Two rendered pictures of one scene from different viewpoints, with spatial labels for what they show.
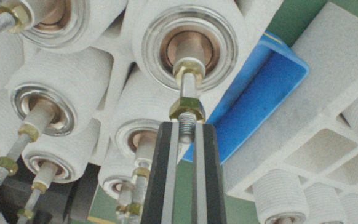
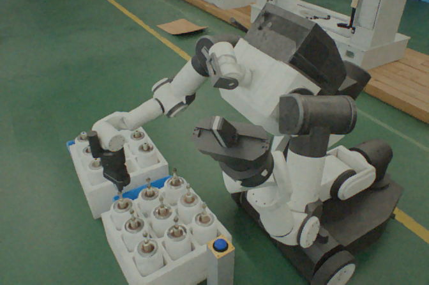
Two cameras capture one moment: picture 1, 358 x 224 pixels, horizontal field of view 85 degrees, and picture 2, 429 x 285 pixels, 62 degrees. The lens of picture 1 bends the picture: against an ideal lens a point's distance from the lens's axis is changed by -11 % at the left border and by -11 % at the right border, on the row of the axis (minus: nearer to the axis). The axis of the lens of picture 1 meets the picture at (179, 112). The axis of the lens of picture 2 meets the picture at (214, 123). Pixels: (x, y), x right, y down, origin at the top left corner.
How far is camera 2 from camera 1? 1.35 m
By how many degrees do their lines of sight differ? 32
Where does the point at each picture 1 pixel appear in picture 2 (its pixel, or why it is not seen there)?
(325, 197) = (132, 148)
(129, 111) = (145, 202)
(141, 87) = (145, 209)
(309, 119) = not seen: hidden behind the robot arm
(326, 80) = (109, 191)
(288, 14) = not seen: hidden behind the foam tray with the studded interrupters
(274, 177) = (143, 165)
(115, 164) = (170, 192)
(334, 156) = not seen: hidden behind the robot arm
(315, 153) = (129, 166)
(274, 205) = (145, 156)
